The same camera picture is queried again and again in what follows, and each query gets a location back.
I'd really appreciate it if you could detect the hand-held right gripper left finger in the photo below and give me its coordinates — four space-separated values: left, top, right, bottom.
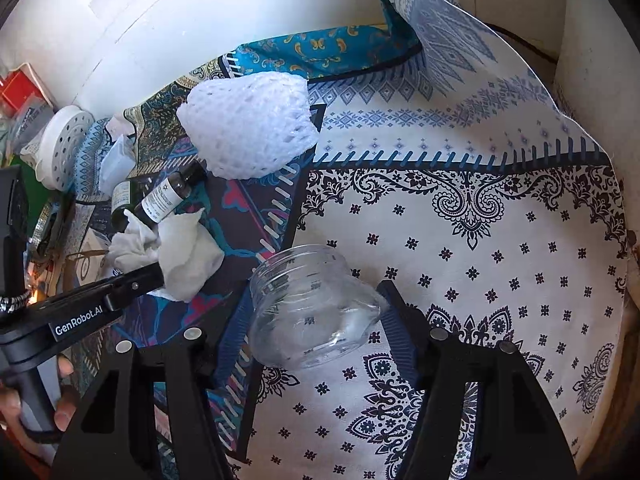
50 287 260 480

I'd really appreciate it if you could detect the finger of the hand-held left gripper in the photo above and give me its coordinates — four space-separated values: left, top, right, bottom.
104 264 168 312

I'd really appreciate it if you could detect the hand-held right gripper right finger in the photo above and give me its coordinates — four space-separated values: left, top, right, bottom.
376 281 583 480

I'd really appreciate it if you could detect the white tissue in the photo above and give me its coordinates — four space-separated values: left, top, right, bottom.
107 207 226 303

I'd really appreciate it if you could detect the clear plastic jar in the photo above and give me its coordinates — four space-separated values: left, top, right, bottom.
248 244 391 370

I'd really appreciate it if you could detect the dark bottle with white label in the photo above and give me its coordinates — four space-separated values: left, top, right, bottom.
134 167 208 223

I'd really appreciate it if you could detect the white perforated panel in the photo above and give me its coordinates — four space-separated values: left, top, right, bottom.
37 106 96 192

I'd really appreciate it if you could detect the person's left hand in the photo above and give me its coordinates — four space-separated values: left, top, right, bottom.
49 354 80 433

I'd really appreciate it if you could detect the dark green glass bottle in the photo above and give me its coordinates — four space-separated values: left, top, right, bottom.
111 180 146 233

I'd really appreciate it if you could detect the patchwork patterned tablecloth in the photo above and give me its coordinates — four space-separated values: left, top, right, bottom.
20 0 632 480

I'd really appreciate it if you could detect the white foam fruit net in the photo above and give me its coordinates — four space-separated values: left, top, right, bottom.
176 71 321 180

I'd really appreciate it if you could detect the red box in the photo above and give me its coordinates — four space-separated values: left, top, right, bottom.
0 71 40 111

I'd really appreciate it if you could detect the braided cable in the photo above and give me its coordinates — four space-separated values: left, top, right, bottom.
0 292 32 315

